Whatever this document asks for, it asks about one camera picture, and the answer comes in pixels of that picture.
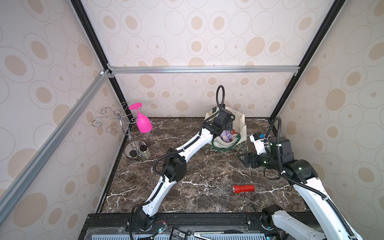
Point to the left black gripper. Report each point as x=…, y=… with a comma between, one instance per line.
x=228, y=123

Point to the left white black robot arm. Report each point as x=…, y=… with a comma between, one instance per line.
x=172, y=166

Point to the pink plastic wine glass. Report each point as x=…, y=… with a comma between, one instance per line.
x=143, y=122

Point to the cream green tote bag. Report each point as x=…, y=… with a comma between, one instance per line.
x=240, y=133

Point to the horizontal aluminium back bar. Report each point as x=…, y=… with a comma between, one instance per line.
x=203, y=70

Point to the purple flashlight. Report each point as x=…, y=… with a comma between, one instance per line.
x=227, y=136

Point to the silver wire glass rack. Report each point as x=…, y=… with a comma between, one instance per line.
x=122, y=120

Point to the aluminium left side bar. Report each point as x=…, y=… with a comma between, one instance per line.
x=21, y=184

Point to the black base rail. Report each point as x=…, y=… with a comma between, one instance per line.
x=205, y=226

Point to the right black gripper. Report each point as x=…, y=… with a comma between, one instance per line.
x=250, y=159

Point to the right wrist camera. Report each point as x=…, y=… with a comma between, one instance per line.
x=260, y=143

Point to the red flashlight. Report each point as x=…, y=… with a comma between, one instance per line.
x=243, y=188

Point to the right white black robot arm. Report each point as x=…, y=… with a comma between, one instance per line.
x=302, y=176

